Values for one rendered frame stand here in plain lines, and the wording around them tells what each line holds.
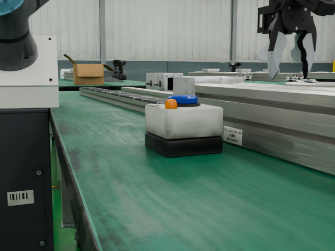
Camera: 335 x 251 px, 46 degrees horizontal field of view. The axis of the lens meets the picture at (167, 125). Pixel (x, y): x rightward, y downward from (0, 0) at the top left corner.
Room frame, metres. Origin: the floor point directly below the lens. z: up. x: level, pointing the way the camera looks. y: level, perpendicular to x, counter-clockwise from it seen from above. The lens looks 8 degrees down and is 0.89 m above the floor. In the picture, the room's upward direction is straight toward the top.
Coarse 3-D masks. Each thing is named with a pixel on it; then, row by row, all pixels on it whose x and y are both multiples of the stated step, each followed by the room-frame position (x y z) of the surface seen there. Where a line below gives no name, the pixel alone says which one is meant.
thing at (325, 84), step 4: (288, 84) 0.73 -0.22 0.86; (292, 84) 0.72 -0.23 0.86; (296, 84) 0.71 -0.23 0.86; (300, 84) 0.70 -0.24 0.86; (304, 84) 0.69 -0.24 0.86; (308, 84) 0.69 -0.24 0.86; (312, 84) 0.68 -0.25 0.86; (316, 84) 0.67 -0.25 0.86; (320, 84) 0.66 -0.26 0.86; (324, 84) 0.65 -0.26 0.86; (328, 84) 0.65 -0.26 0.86; (332, 84) 0.64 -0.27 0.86
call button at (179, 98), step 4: (172, 96) 0.51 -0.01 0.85; (176, 96) 0.51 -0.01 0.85; (180, 96) 0.51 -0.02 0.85; (184, 96) 0.51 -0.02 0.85; (188, 96) 0.51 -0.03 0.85; (192, 96) 0.51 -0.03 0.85; (176, 100) 0.50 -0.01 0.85; (180, 100) 0.50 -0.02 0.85; (184, 100) 0.50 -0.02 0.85; (188, 100) 0.50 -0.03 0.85; (192, 100) 0.51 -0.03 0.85; (196, 100) 0.51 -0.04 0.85
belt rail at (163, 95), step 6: (126, 90) 1.74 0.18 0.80; (132, 90) 1.66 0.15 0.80; (138, 90) 1.59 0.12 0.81; (144, 90) 1.53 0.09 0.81; (150, 90) 1.52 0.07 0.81; (156, 90) 1.52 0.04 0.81; (150, 96) 1.47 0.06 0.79; (156, 96) 1.43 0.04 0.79; (162, 96) 1.38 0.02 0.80; (168, 96) 1.31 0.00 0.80
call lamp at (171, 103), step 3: (168, 99) 0.48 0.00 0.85; (171, 99) 0.48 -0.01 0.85; (168, 102) 0.48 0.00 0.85; (171, 102) 0.48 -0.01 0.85; (174, 102) 0.48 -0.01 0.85; (165, 105) 0.48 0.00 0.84; (168, 105) 0.48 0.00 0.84; (171, 105) 0.47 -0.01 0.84; (174, 105) 0.48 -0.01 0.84; (165, 108) 0.48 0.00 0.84; (168, 108) 0.48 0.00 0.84; (171, 108) 0.47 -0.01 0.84; (174, 108) 0.48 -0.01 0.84
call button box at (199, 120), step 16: (160, 112) 0.49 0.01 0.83; (176, 112) 0.47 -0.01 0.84; (192, 112) 0.48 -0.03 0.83; (208, 112) 0.49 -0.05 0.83; (160, 128) 0.49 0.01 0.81; (176, 128) 0.47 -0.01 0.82; (192, 128) 0.48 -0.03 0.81; (208, 128) 0.49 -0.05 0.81; (160, 144) 0.49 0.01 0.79; (176, 144) 0.47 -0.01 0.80; (192, 144) 0.48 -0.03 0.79; (208, 144) 0.49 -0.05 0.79
